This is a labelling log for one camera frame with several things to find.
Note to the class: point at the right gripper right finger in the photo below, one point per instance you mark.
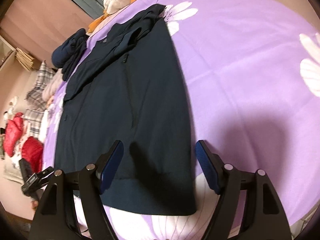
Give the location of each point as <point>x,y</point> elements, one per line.
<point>248,206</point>

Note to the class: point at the dark navy jacket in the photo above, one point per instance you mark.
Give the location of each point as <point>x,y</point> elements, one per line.
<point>130,88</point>

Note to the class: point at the red puffer jacket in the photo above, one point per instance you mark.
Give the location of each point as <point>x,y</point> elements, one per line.
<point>32,152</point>
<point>13,133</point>

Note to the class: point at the grey plaid blanket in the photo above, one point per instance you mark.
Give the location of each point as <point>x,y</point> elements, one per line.
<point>36,105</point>

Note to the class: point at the pale pink garment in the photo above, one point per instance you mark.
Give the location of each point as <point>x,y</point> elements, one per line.
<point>51,88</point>

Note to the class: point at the folded navy garment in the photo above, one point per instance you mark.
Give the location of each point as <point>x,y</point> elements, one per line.
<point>67,56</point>

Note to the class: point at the wooden shelf cabinet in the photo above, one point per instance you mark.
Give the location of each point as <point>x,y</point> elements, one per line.
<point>8,53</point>

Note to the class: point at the pink curtain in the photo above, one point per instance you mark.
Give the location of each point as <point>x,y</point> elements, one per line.
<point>40,26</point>

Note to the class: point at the purple floral bed sheet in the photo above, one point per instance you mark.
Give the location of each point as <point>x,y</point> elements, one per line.
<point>251,68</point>

